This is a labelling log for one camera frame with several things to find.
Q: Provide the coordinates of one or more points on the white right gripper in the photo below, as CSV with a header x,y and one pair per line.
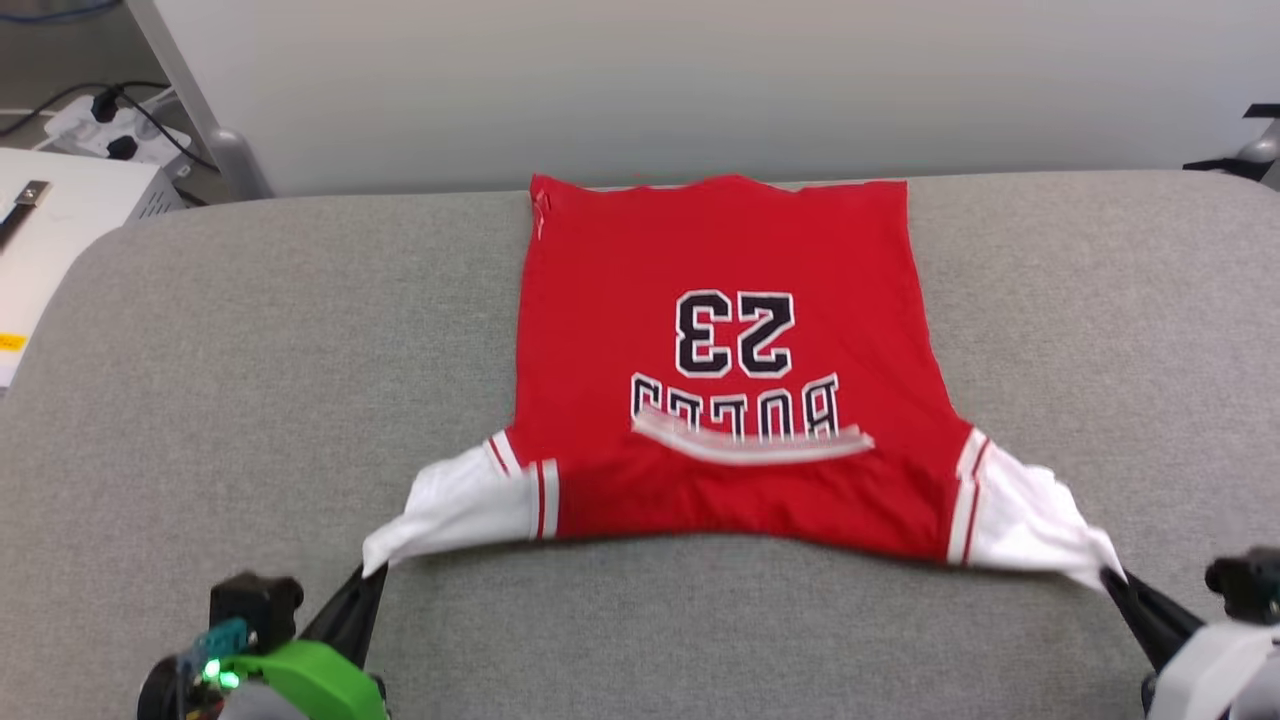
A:
x,y
1220,670

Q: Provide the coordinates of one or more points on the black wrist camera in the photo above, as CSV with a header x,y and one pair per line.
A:
x,y
250,605
1245,585

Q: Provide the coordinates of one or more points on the grey and black stand base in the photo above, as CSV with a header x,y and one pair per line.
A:
x,y
1258,150

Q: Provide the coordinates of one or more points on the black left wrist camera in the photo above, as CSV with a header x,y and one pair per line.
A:
x,y
250,605

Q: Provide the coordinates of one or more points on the partition post with grey foot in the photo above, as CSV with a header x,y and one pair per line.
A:
x,y
240,160

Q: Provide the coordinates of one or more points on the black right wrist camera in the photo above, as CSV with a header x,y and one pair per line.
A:
x,y
1245,585

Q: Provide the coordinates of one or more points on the white equipment box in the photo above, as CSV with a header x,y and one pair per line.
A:
x,y
70,220

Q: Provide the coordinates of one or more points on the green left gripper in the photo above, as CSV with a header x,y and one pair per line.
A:
x,y
310,685

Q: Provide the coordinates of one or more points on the yellow warning label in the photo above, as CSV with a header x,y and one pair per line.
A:
x,y
10,342

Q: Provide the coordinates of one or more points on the red and white basketball jersey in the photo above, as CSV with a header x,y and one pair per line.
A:
x,y
720,250

